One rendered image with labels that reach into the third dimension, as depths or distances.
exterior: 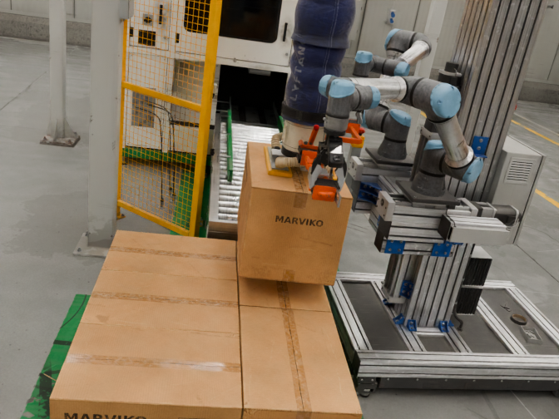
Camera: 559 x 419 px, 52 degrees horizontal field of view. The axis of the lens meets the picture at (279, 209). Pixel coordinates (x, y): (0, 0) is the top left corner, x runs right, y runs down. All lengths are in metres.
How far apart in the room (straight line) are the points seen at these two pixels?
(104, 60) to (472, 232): 2.21
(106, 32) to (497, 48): 2.07
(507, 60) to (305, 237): 1.19
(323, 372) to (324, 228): 0.55
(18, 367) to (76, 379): 0.97
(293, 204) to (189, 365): 0.71
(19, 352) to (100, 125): 1.38
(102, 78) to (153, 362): 1.94
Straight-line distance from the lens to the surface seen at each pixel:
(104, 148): 3.63
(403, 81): 2.18
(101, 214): 3.79
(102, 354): 2.11
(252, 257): 2.29
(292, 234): 2.25
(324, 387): 2.07
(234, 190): 3.60
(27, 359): 3.01
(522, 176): 2.90
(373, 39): 12.19
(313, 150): 2.23
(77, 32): 11.66
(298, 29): 2.31
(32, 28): 11.82
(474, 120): 2.74
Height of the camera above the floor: 1.84
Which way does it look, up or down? 23 degrees down
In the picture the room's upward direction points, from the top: 9 degrees clockwise
